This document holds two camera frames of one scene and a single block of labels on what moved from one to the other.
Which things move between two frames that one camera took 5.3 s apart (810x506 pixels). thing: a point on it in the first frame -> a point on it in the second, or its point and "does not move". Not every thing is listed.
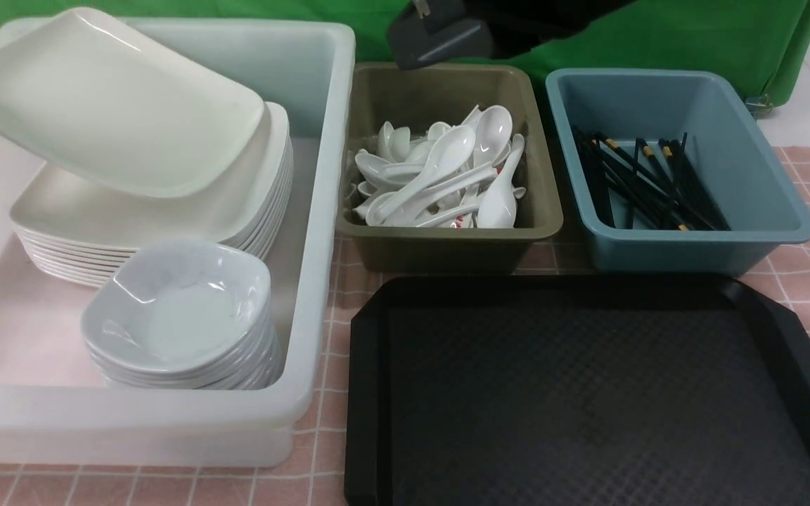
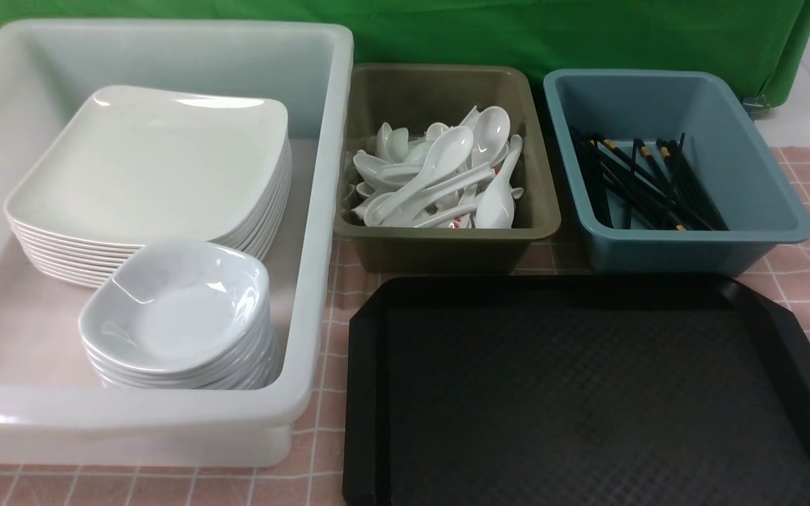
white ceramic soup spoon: (452, 147) does not move
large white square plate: (79, 91) -> (119, 166)
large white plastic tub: (25, 393) does not move
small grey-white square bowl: (177, 304) does not move
